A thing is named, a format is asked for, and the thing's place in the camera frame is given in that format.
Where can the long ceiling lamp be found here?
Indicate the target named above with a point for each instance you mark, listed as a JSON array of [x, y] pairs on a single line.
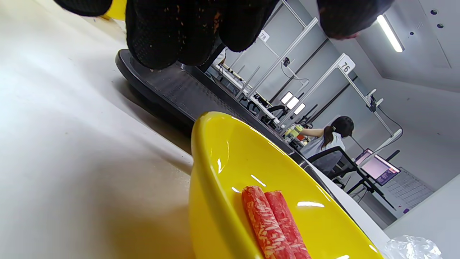
[[390, 34]]

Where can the red white crab stick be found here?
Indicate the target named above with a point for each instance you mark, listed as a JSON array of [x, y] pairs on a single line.
[[262, 223], [287, 223]]

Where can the monitor with pink screen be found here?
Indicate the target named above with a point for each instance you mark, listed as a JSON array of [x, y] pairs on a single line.
[[377, 167]]

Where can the black frame camera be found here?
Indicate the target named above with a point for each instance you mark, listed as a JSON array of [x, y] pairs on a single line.
[[286, 61], [372, 103]]

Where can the person's left hand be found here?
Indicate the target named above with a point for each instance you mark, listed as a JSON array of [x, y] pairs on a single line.
[[187, 28]]

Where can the white background desk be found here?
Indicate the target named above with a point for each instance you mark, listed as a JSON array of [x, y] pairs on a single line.
[[233, 81]]

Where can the white aluminium frame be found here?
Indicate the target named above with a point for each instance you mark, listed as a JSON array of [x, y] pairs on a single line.
[[287, 53], [316, 87]]

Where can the yellow bowl with meat slab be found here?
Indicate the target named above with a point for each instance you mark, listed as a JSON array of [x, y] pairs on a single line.
[[409, 248]]

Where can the black plastic tray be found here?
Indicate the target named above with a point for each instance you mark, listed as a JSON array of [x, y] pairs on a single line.
[[179, 90]]

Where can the clear bottle with yellow lid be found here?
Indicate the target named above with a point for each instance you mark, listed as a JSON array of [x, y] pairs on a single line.
[[295, 131]]

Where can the black mesh office chair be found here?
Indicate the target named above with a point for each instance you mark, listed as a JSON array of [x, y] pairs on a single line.
[[337, 162]]

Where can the yellow plastic bowl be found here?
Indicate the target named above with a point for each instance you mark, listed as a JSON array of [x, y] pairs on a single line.
[[222, 180], [116, 10]]

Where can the black monitor desk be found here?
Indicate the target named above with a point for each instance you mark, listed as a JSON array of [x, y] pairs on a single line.
[[370, 190]]

